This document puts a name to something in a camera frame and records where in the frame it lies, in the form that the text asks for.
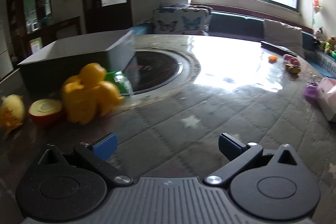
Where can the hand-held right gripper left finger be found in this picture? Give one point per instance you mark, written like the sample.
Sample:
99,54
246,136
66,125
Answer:
105,147

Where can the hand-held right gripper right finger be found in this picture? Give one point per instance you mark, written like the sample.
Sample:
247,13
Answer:
230,146

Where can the yellow plastic toy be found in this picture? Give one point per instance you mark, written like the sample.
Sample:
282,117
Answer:
84,98

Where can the green snack packet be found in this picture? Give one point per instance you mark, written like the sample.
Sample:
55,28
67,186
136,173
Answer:
119,81

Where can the grey rectangular container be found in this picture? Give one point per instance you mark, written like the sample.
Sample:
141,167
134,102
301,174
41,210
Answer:
78,61

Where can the grey star quilted tablecloth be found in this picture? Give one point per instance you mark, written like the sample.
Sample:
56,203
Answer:
210,113

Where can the red apple half toy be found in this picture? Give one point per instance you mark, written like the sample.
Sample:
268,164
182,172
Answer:
46,111

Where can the round black cooktop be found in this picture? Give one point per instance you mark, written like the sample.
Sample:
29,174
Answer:
157,69

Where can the small purple toy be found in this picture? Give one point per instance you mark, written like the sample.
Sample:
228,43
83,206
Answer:
311,91

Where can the small orange toy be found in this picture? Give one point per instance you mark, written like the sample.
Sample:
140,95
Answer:
273,58

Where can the yellow chick plush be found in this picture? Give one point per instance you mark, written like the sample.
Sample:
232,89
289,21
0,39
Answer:
11,113

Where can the pink and red toy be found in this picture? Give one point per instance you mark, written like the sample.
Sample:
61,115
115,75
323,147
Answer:
292,64

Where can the pink white packet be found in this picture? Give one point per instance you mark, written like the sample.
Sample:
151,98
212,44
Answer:
328,99

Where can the black remote control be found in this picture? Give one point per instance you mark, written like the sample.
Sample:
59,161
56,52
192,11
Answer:
277,47

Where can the blue sofa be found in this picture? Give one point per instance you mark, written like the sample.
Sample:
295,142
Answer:
236,23

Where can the beige cushion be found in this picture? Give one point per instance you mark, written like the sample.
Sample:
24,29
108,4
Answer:
283,33

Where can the wooden side table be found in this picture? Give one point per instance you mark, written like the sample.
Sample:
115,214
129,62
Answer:
65,27

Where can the butterfly print pillow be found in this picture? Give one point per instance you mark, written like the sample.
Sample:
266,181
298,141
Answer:
189,6
178,22

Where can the yellow green toy heap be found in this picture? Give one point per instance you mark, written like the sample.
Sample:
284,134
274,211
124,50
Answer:
330,47

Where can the small cow plush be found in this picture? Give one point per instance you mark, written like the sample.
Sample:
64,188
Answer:
319,33

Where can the dark wooden display cabinet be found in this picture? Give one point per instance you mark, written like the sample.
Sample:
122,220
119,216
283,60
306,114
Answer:
29,6

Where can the colourful wall decoration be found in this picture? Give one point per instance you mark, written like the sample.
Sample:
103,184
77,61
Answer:
316,5

